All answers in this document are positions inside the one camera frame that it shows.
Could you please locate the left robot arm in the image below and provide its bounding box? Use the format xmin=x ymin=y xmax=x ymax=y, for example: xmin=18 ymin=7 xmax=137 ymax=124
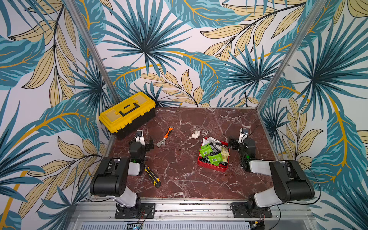
xmin=90 ymin=138 xmax=154 ymax=209

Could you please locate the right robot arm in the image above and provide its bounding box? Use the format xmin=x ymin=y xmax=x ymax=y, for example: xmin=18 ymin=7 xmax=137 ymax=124
xmin=229 ymin=138 xmax=315 ymax=211

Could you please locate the cream cookie packet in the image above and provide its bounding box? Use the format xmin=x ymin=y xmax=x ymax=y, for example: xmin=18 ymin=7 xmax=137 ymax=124
xmin=221 ymin=147 xmax=230 ymax=163

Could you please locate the white plastic pipe elbow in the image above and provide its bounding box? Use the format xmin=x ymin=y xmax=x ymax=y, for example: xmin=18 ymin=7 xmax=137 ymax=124
xmin=191 ymin=130 xmax=200 ymax=139

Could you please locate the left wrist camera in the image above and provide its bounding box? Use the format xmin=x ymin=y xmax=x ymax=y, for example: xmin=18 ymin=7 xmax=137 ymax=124
xmin=135 ymin=130 xmax=145 ymax=146

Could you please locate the red storage box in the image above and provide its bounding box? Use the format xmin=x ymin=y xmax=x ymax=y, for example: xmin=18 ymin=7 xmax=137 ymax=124
xmin=197 ymin=141 xmax=230 ymax=173

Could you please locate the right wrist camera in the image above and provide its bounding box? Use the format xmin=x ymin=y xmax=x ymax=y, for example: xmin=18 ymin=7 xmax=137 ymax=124
xmin=238 ymin=128 xmax=249 ymax=143

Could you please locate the yellow black toolbox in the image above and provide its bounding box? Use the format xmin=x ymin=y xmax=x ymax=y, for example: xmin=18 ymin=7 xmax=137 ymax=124
xmin=99 ymin=92 xmax=156 ymax=140

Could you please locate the white cookie packet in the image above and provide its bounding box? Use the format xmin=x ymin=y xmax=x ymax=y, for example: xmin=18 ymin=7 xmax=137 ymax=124
xmin=201 ymin=137 xmax=222 ymax=146

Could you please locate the aluminium front rail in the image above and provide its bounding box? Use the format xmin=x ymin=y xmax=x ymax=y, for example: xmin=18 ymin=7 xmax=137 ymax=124
xmin=67 ymin=198 xmax=318 ymax=230

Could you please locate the green cookie packet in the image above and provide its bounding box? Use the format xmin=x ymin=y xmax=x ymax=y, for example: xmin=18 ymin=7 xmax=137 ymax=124
xmin=199 ymin=144 xmax=213 ymax=158
xmin=208 ymin=153 xmax=223 ymax=166

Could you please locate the yellow black utility knife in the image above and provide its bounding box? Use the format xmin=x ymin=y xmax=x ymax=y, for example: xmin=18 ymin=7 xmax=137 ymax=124
xmin=145 ymin=165 xmax=161 ymax=188

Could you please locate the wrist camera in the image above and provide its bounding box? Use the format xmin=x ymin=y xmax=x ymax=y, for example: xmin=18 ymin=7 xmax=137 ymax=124
xmin=135 ymin=130 xmax=145 ymax=146
xmin=238 ymin=128 xmax=249 ymax=143

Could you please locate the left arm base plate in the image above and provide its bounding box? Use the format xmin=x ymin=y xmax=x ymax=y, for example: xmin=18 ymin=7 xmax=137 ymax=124
xmin=115 ymin=203 xmax=156 ymax=219

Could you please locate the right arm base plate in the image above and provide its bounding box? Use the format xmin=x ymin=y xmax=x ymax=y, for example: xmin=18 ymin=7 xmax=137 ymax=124
xmin=230 ymin=202 xmax=273 ymax=219

